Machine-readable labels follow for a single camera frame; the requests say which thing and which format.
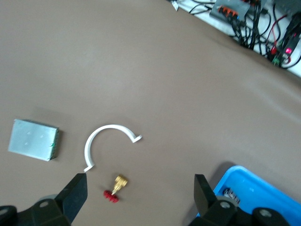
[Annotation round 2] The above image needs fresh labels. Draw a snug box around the grey box with orange connectors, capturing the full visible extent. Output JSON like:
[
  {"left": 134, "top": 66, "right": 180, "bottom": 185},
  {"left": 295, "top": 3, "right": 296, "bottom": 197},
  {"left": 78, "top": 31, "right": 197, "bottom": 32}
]
[{"left": 209, "top": 0, "right": 250, "bottom": 21}]

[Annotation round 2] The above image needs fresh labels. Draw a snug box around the dark brown electrolytic capacitor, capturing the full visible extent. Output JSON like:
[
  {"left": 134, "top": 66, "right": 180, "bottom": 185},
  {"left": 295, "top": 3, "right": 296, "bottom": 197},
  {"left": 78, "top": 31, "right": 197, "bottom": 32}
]
[{"left": 223, "top": 187, "right": 241, "bottom": 205}]

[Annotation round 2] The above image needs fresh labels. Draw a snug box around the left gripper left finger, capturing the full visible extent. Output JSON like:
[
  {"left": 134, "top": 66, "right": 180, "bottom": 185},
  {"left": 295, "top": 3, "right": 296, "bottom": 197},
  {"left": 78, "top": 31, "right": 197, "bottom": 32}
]
[{"left": 30, "top": 173, "right": 89, "bottom": 226}]

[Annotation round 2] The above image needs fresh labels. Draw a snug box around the circuit board with red light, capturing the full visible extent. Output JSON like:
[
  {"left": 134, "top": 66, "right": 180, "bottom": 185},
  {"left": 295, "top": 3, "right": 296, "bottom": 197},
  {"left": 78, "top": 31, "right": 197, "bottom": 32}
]
[{"left": 270, "top": 30, "right": 301, "bottom": 69}]

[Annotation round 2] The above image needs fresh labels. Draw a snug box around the blue plastic tray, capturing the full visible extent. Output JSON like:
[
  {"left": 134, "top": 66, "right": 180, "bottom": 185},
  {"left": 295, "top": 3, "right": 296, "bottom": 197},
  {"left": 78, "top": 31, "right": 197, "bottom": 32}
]
[{"left": 196, "top": 165, "right": 301, "bottom": 226}]

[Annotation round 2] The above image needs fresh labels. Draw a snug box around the grey metal box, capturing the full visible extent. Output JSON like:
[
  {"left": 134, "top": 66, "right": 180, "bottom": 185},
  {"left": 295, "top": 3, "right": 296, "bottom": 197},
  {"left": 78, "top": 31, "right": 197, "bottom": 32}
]
[{"left": 8, "top": 119, "right": 59, "bottom": 162}]

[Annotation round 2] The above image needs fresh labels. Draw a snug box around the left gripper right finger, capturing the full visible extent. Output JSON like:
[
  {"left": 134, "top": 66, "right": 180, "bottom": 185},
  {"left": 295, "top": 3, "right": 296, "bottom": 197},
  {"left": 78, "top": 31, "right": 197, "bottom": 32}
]
[{"left": 188, "top": 174, "right": 238, "bottom": 226}]

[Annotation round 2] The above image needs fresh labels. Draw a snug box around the black cable bundle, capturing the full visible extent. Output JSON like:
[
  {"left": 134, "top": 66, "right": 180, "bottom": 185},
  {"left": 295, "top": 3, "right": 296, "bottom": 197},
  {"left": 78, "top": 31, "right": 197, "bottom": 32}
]
[{"left": 188, "top": 0, "right": 301, "bottom": 69}]

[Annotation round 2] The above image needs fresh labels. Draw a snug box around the brass valve with red handle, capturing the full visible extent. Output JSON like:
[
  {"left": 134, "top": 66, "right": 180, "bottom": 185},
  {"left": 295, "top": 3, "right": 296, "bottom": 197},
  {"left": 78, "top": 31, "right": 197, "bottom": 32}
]
[{"left": 103, "top": 174, "right": 129, "bottom": 203}]

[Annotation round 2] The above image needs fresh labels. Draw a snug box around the white curved pipe clamp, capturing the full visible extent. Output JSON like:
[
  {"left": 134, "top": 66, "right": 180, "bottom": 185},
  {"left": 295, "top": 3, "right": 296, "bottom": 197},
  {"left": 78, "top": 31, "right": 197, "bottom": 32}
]
[{"left": 83, "top": 124, "right": 143, "bottom": 172}]

